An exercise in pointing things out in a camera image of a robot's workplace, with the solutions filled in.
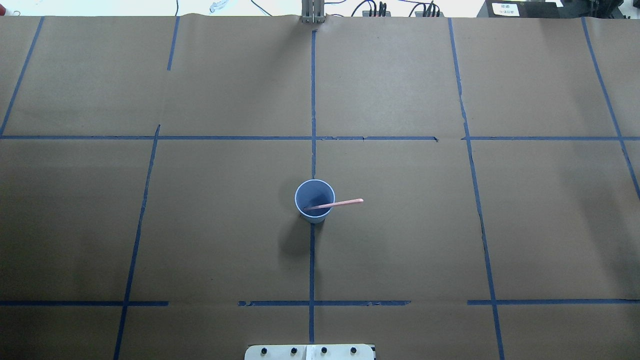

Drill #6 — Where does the blue plastic cup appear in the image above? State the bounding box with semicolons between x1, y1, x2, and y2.
294;178;336;224

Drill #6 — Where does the pink chopstick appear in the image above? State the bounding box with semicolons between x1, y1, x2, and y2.
303;198;364;211

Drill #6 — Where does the white mounting column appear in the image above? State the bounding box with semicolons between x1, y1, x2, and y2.
244;343;377;360

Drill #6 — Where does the black rectangular box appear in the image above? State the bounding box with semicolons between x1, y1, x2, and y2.
476;0;562;19

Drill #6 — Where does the aluminium frame post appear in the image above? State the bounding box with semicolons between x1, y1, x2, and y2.
301;0;326;24

